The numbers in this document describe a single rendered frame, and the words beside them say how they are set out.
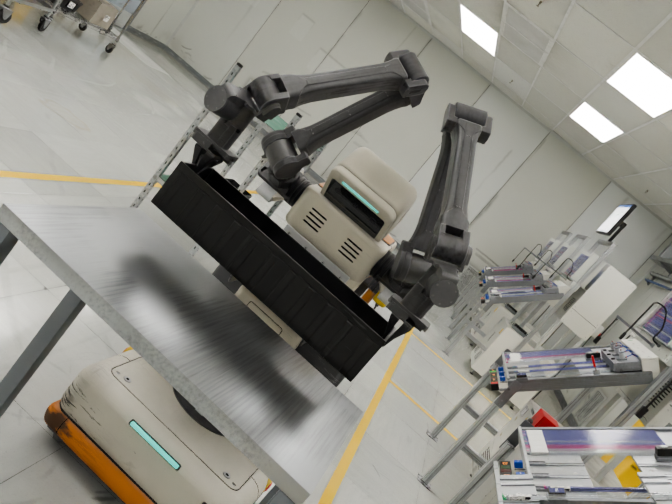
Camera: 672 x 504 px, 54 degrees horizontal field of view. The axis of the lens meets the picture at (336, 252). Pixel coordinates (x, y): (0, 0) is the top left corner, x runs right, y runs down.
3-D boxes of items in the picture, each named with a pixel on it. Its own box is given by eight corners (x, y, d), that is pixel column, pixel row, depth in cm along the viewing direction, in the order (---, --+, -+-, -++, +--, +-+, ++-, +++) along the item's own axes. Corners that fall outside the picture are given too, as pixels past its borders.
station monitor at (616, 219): (604, 235, 647) (634, 203, 639) (593, 233, 703) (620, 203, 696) (615, 244, 645) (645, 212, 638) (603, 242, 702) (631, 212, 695)
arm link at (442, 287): (470, 245, 139) (431, 232, 138) (483, 257, 127) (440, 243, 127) (451, 297, 141) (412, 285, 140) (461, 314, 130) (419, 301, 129)
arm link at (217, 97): (285, 111, 144) (270, 79, 146) (258, 91, 133) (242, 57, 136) (241, 140, 147) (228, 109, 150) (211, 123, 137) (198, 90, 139)
